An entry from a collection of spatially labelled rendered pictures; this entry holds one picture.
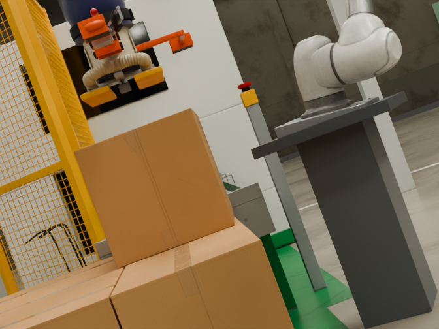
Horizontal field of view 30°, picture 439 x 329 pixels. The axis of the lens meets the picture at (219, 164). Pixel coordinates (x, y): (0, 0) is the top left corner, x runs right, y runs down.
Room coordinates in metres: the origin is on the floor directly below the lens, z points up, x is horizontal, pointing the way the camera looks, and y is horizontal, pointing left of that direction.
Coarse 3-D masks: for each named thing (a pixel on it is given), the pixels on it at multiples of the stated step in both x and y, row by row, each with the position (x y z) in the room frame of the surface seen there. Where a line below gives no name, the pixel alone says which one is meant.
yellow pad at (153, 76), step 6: (144, 72) 2.75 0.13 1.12; (150, 72) 2.75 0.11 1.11; (156, 72) 2.75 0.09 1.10; (162, 72) 2.80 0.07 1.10; (138, 78) 2.75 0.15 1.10; (144, 78) 2.78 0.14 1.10; (150, 78) 2.84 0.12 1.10; (156, 78) 2.91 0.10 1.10; (162, 78) 2.98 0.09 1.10; (138, 84) 2.89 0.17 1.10; (144, 84) 2.96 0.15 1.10; (150, 84) 3.03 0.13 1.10
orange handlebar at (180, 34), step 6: (90, 24) 2.26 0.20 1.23; (96, 24) 2.26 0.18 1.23; (102, 24) 2.26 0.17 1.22; (90, 30) 2.26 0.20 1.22; (180, 30) 2.97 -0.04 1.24; (162, 36) 2.96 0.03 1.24; (168, 36) 2.96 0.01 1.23; (174, 36) 2.96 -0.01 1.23; (180, 36) 2.97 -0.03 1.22; (114, 42) 2.57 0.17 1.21; (144, 42) 2.95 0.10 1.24; (150, 42) 2.95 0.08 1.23; (156, 42) 2.95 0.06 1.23; (162, 42) 2.96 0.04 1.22; (180, 42) 3.13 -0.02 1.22; (138, 48) 2.95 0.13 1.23; (144, 48) 2.95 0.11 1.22
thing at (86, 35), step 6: (90, 18) 2.27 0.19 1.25; (96, 18) 2.27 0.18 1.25; (102, 18) 2.27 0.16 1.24; (78, 24) 2.27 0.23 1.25; (84, 24) 2.27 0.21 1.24; (84, 30) 2.27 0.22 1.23; (96, 30) 2.27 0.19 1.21; (102, 30) 2.27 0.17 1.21; (108, 30) 2.32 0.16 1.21; (84, 36) 2.27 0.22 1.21; (90, 36) 2.27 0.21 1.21; (96, 36) 2.29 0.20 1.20; (102, 36) 2.33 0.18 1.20
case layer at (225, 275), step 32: (160, 256) 2.51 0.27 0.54; (192, 256) 2.19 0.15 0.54; (224, 256) 2.02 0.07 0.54; (256, 256) 2.02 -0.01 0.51; (32, 288) 3.09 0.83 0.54; (64, 288) 2.63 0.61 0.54; (96, 288) 2.29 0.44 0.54; (128, 288) 2.02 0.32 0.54; (160, 288) 2.01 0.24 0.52; (192, 288) 2.01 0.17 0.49; (224, 288) 2.01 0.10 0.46; (256, 288) 2.02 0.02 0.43; (0, 320) 2.39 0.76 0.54; (32, 320) 2.10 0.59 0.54; (64, 320) 1.99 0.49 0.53; (96, 320) 2.00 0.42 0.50; (128, 320) 2.00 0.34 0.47; (160, 320) 2.01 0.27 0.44; (192, 320) 2.01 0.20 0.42; (224, 320) 2.01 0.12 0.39; (256, 320) 2.02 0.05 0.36; (288, 320) 2.02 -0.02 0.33
